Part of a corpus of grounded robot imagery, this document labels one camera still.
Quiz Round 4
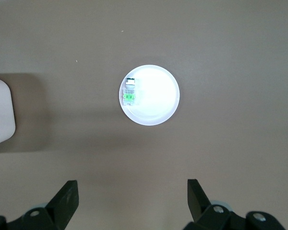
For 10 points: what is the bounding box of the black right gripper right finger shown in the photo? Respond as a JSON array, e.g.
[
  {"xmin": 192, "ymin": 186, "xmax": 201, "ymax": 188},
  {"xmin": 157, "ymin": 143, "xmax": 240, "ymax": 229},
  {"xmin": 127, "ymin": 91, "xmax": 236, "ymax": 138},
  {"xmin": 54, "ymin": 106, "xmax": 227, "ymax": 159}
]
[{"xmin": 184, "ymin": 178, "xmax": 242, "ymax": 230}]

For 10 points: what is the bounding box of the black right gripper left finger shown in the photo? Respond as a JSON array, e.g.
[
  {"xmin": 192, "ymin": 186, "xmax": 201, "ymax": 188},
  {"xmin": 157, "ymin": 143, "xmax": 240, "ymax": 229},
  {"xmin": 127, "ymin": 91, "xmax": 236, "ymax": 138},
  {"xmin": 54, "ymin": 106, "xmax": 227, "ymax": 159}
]
[{"xmin": 21, "ymin": 180, "xmax": 79, "ymax": 230}]

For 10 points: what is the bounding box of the white lidded storage box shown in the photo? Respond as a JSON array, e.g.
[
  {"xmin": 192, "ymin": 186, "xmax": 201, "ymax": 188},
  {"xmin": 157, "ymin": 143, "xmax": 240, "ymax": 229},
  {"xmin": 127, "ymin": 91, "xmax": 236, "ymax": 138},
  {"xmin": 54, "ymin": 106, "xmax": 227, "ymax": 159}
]
[{"xmin": 0, "ymin": 77, "xmax": 16, "ymax": 150}]

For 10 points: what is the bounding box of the pale pink round plate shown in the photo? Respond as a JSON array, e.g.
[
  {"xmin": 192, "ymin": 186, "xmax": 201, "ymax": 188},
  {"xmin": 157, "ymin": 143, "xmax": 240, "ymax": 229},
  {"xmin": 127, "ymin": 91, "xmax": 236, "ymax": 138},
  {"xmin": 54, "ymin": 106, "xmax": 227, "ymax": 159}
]
[{"xmin": 120, "ymin": 64, "xmax": 180, "ymax": 126}]

